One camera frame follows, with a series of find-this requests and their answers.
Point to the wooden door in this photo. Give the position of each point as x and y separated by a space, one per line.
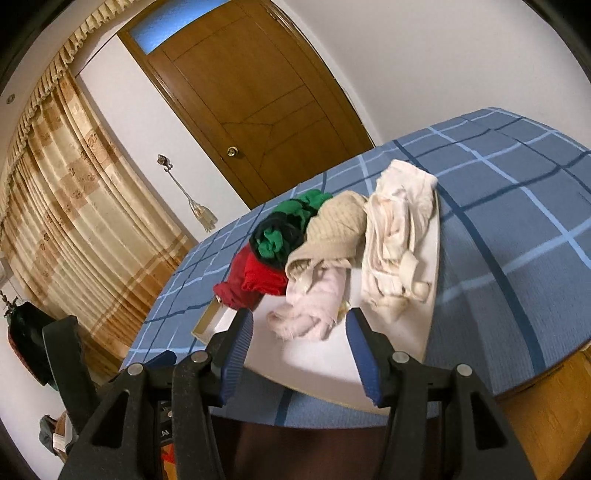
254 92

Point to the wooden chair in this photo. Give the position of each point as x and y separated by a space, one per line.
60 427

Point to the beige striped curtain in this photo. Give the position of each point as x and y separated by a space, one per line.
69 207

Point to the black hanging bag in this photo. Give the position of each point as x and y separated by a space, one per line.
27 341

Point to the green and black underwear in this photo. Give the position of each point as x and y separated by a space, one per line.
270 244

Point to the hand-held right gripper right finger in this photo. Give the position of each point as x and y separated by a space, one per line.
364 360

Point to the wooden bed frame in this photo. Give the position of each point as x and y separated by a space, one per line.
545 415

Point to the red underwear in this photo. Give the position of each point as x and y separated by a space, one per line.
258 277

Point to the metal wall hook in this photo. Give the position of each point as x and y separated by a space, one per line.
163 160

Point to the blue plaid bed cover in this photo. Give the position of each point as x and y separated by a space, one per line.
508 230

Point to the white underwear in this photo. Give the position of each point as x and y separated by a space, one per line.
392 221

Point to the pink underwear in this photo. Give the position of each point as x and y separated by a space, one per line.
309 304

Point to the beige dotted underwear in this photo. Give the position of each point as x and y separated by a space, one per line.
332 226

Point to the metal door knob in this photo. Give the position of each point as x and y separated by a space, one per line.
232 151

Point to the white tray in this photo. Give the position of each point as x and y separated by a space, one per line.
323 360

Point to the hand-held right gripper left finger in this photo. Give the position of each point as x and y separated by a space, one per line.
238 350

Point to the door transom window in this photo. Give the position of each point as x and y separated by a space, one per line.
147 34

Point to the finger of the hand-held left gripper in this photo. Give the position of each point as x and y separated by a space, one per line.
164 362

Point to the curtain tieback tassel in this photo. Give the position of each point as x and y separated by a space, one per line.
203 214

